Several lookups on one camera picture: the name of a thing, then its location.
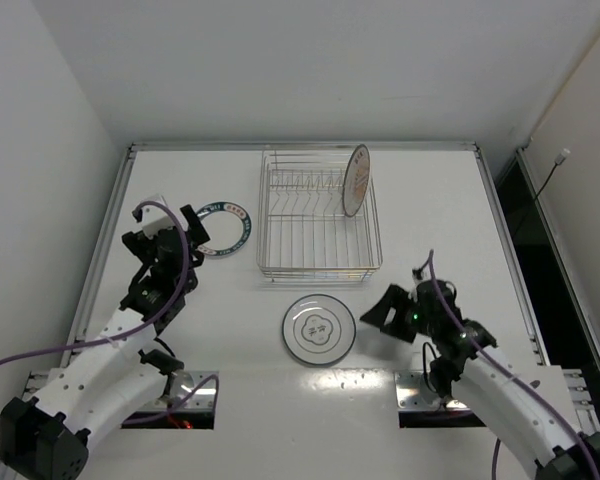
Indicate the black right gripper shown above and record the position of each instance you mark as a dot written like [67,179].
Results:
[408,312]

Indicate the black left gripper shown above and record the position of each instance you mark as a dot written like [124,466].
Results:
[165,238]

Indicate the green rimmed white plate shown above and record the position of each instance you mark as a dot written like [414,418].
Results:
[229,226]

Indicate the black rimmed flower plate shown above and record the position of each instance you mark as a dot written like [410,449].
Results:
[318,330]

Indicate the orange sunburst white plate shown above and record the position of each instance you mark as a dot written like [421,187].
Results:
[356,180]

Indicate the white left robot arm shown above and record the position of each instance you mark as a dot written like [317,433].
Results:
[51,434]

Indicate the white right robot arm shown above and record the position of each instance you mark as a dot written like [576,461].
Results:
[472,369]

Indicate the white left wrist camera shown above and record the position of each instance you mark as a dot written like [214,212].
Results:
[152,220]

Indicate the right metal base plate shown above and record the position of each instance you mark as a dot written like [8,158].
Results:
[413,396]

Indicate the metal base plate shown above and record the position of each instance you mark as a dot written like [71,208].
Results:
[201,402]
[413,396]

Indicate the metal wire dish rack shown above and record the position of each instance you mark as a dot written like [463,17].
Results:
[303,234]

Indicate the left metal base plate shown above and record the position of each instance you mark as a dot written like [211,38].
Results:
[201,402]

